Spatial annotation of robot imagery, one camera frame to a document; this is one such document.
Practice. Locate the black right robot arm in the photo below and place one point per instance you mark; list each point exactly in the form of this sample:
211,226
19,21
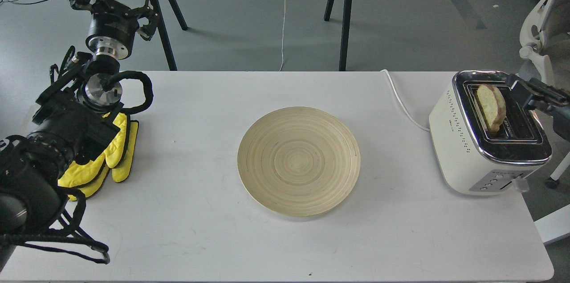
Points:
561,121

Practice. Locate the round bamboo plate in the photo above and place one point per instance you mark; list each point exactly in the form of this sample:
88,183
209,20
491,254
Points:
299,161

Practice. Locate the white office chair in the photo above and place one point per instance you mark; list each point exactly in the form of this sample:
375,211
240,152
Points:
548,19

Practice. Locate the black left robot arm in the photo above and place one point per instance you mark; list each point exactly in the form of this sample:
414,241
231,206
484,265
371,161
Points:
75,125

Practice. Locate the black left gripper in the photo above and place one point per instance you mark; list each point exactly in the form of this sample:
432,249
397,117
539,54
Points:
110,29

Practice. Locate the yellow oven mitt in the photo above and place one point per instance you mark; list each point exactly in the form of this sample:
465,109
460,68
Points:
116,160

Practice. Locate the cream white toaster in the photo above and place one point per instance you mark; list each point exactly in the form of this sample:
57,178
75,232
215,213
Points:
474,161

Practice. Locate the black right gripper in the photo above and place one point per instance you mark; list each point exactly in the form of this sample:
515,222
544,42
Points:
536,95

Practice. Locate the slice of toast bread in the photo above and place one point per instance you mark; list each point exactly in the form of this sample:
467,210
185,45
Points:
493,106

